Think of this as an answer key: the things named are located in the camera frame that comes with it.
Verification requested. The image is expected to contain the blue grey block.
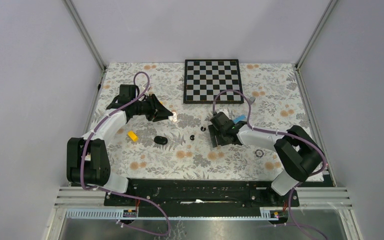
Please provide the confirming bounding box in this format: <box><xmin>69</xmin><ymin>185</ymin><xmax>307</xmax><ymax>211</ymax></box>
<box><xmin>233</xmin><ymin>115</ymin><xmax>247</xmax><ymax>124</ymax></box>

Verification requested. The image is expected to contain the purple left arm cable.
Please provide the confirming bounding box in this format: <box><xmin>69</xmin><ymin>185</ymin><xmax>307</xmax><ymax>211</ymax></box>
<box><xmin>79</xmin><ymin>71</ymin><xmax>172</xmax><ymax>238</ymax></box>

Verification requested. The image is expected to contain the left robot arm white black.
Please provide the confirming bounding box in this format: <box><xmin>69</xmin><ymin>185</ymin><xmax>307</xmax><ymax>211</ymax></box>
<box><xmin>66</xmin><ymin>84</ymin><xmax>177</xmax><ymax>206</ymax></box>

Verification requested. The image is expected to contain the black oval earbud case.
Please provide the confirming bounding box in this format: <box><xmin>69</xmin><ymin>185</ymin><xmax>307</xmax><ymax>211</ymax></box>
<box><xmin>153</xmin><ymin>135</ymin><xmax>168</xmax><ymax>146</ymax></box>

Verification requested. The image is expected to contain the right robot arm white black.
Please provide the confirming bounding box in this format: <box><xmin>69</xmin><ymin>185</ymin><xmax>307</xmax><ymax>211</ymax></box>
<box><xmin>208</xmin><ymin>112</ymin><xmax>327</xmax><ymax>206</ymax></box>

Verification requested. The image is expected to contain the black white checkerboard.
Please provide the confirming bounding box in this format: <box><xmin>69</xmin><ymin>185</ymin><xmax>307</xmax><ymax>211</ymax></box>
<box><xmin>183</xmin><ymin>59</ymin><xmax>244</xmax><ymax>104</ymax></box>

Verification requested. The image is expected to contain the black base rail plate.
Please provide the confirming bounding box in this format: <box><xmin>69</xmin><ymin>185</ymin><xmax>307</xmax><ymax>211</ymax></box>
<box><xmin>104</xmin><ymin>178</ymin><xmax>300</xmax><ymax>214</ymax></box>

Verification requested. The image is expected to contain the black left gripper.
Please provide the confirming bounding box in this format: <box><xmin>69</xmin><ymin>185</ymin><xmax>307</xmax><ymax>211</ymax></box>
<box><xmin>131</xmin><ymin>93</ymin><xmax>173</xmax><ymax>122</ymax></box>

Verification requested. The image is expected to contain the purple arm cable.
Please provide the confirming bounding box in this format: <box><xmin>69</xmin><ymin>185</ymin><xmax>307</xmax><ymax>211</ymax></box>
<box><xmin>211</xmin><ymin>89</ymin><xmax>329</xmax><ymax>240</ymax></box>
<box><xmin>79</xmin><ymin>71</ymin><xmax>172</xmax><ymax>238</ymax></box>

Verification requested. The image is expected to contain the yellow block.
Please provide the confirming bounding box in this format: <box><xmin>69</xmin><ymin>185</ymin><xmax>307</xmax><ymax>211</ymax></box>
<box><xmin>127</xmin><ymin>131</ymin><xmax>139</xmax><ymax>142</ymax></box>

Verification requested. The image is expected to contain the slotted grey cable duct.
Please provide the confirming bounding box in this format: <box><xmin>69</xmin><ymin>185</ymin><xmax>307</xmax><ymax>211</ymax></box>
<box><xmin>66</xmin><ymin>207</ymin><xmax>287</xmax><ymax>221</ymax></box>

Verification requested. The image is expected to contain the white earbud charging case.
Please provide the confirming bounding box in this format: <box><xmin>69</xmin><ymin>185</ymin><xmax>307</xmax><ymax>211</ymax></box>
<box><xmin>168</xmin><ymin>111</ymin><xmax>178</xmax><ymax>123</ymax></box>

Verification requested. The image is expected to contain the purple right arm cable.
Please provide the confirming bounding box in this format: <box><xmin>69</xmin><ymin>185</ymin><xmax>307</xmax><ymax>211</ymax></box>
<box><xmin>211</xmin><ymin>89</ymin><xmax>329</xmax><ymax>240</ymax></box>

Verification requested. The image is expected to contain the floral patterned table mat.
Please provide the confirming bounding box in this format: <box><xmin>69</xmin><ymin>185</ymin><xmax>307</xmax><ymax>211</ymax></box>
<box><xmin>90</xmin><ymin>63</ymin><xmax>310</xmax><ymax>181</ymax></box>

